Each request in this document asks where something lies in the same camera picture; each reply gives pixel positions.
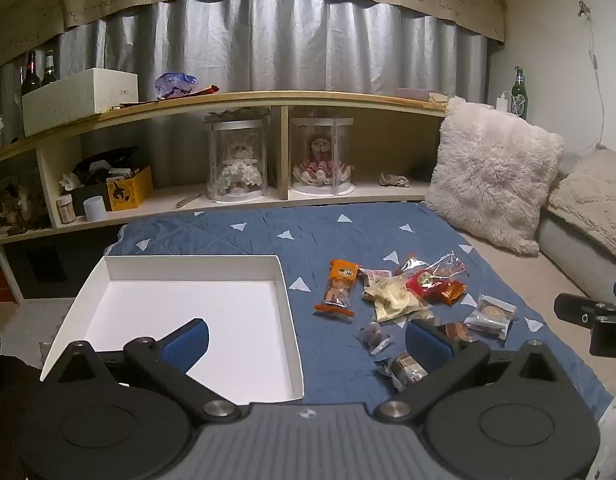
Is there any grey cushion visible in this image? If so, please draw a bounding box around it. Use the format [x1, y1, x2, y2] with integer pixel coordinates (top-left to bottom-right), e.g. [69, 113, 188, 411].
[535, 207, 616, 301]

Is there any wooden shelf unit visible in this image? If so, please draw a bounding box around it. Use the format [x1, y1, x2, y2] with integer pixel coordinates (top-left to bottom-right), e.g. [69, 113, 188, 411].
[0, 91, 449, 306]

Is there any blue triangle print blanket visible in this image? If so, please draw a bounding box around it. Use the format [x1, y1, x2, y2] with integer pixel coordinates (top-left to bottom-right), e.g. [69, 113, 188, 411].
[104, 202, 613, 423]

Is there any pink white snack packet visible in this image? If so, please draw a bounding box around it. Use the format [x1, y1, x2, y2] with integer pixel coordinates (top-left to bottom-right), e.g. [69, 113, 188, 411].
[362, 268, 393, 288]

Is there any red round-label snack packet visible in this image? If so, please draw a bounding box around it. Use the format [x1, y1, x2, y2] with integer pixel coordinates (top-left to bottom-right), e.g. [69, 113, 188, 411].
[406, 269, 443, 300]

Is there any black bag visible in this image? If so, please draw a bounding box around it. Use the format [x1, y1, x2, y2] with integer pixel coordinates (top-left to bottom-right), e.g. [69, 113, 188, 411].
[74, 147, 139, 186]

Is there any small clear orange-edged packet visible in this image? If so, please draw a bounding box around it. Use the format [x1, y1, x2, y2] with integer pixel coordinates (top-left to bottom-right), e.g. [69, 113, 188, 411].
[395, 254, 423, 276]

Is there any beige bed sheet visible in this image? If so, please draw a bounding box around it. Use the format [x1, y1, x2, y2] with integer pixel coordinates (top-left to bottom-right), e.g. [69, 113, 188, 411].
[458, 230, 616, 411]

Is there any blue plastic bag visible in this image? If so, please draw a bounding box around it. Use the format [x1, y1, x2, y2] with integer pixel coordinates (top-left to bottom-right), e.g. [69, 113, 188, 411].
[154, 72, 197, 100]

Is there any grey cookie packet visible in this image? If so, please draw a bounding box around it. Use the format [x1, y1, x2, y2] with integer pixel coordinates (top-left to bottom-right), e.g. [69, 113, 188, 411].
[464, 294, 518, 342]

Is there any fluffy white pillow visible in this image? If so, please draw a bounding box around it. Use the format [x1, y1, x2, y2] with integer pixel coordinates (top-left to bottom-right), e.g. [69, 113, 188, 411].
[425, 96, 564, 257]

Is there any tall orange snack packet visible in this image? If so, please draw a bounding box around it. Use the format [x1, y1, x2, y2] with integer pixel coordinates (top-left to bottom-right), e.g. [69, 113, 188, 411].
[315, 258, 361, 317]

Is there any dark brownie packet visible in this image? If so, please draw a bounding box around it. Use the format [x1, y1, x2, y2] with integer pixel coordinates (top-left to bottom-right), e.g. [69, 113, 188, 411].
[374, 352, 429, 392]

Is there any green beer bottle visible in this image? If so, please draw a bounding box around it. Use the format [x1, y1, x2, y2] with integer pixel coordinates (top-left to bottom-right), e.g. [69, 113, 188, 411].
[42, 50, 59, 86]

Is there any white storage box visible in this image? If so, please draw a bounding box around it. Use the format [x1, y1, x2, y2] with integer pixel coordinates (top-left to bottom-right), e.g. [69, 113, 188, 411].
[22, 67, 139, 137]

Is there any white dress doll case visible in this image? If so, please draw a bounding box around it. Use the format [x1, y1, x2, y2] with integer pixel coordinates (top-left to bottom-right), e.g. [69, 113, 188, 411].
[204, 115, 269, 204]

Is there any brown chocolate packet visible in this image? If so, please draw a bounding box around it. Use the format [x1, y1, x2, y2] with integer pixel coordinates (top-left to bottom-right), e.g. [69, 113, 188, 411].
[444, 321, 481, 346]

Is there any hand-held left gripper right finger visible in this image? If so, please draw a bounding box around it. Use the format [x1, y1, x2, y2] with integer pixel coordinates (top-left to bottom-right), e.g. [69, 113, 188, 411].
[375, 320, 573, 423]

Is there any white cardboard box tray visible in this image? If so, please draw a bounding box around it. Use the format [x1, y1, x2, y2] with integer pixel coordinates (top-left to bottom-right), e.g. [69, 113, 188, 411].
[40, 255, 305, 405]

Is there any clear silvery snack packet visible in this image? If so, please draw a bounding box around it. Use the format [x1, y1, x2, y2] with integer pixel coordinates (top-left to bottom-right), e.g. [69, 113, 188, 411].
[415, 251, 469, 283]

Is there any grey curtain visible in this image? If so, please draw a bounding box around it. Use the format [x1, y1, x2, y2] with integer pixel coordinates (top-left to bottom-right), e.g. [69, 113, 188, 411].
[0, 0, 488, 111]

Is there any red dress doll case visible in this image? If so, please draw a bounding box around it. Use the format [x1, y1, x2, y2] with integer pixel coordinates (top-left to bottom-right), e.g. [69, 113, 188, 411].
[289, 117, 356, 197]

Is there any green glass bottle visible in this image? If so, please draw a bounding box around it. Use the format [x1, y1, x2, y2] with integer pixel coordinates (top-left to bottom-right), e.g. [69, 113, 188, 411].
[511, 66, 528, 120]

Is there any yellow box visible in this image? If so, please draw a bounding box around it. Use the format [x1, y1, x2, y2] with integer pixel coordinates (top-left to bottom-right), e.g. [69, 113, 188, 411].
[106, 166, 154, 212]

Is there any white printed clothing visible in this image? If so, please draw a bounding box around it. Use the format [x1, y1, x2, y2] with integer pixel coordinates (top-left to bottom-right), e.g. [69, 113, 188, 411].
[595, 395, 616, 480]

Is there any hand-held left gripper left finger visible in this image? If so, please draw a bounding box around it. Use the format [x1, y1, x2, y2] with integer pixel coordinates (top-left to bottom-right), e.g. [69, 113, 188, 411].
[40, 318, 241, 423]

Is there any white hanging cable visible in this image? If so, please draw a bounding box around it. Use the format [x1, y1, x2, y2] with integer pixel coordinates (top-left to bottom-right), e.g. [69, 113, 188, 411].
[578, 2, 606, 157]

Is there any cream snack packet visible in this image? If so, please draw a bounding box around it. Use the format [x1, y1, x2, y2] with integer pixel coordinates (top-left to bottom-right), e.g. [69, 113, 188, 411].
[375, 291, 435, 324]
[363, 280, 411, 307]

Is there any dark cloth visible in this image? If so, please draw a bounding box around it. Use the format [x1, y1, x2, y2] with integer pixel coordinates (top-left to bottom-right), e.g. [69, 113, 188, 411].
[0, 325, 49, 480]

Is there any small dark snack packet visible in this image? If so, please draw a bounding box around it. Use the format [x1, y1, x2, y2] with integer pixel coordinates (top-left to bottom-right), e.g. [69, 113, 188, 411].
[355, 322, 393, 357]

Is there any dark green container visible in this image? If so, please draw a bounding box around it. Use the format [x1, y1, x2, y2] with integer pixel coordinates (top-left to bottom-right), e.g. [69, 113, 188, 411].
[70, 185, 109, 217]

